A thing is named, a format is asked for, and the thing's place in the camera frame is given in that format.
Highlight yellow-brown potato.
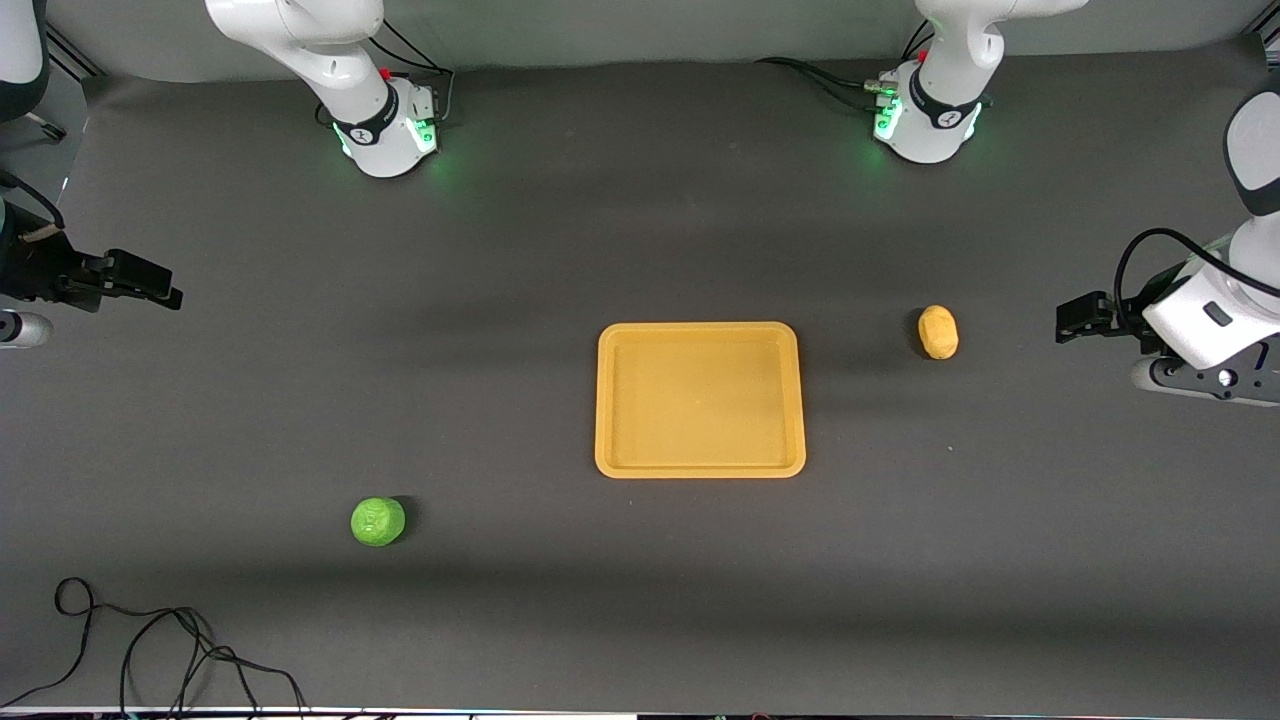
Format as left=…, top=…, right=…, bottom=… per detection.
left=917, top=305, right=960, bottom=361

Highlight green apple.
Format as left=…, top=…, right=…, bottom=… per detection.
left=350, top=497, right=407, bottom=549

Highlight yellow plastic tray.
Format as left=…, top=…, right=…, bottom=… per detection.
left=595, top=321, right=808, bottom=480

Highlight dark grey table cloth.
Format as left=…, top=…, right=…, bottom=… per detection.
left=0, top=35, right=1280, bottom=716

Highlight aluminium frame profile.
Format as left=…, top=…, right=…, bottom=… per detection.
left=44, top=25, right=107, bottom=81

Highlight black left arm base cable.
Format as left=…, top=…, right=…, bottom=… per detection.
left=755, top=20, right=936, bottom=113

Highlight black arm base cable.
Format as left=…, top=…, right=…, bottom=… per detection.
left=755, top=20, right=936, bottom=113
left=315, top=18, right=457, bottom=131

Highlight thin black loose cable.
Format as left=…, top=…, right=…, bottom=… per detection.
left=0, top=577, right=309, bottom=719

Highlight black right arm base cable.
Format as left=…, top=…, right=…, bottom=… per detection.
left=315, top=18, right=457, bottom=131

